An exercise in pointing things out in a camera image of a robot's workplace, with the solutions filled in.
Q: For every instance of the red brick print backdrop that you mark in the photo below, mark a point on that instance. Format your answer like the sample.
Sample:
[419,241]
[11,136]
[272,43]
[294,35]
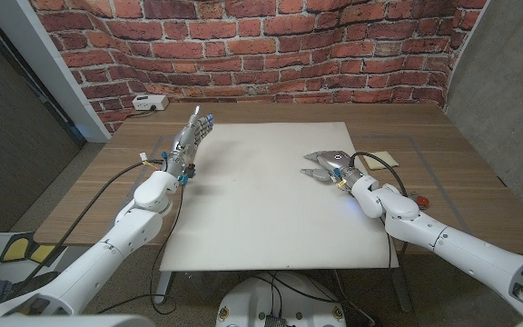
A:
[261,54]

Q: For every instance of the white power outlet box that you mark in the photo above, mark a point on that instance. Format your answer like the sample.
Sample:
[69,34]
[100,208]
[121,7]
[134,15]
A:
[149,102]

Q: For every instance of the metal table leg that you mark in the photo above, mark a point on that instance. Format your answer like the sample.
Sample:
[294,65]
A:
[402,290]
[162,288]

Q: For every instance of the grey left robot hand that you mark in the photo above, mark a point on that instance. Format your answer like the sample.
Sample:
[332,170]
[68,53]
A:
[184,143]

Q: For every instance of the white door frame post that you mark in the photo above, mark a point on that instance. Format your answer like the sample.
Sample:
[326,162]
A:
[39,59]

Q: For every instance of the large white table mat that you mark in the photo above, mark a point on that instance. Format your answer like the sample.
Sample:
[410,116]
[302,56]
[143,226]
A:
[261,209]

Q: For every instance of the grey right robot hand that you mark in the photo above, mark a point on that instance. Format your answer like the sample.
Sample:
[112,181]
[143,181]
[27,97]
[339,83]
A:
[336,161]

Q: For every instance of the yellow black foot pedal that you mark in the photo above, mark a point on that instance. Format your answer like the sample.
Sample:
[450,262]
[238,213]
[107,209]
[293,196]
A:
[16,249]

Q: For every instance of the white robot torso shell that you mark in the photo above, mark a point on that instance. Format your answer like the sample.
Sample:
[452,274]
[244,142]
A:
[62,321]

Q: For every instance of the black shoe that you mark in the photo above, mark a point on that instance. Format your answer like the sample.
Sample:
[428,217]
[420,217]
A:
[34,282]

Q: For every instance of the small red grey object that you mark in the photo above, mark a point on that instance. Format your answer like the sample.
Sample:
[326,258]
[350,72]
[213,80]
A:
[421,201]

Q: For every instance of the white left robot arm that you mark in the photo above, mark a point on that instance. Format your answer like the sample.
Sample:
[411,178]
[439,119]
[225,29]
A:
[102,261]

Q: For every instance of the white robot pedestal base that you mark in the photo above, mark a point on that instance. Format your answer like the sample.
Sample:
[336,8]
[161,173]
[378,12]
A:
[252,304]

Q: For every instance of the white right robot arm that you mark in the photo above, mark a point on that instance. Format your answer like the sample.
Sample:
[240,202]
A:
[470,254]

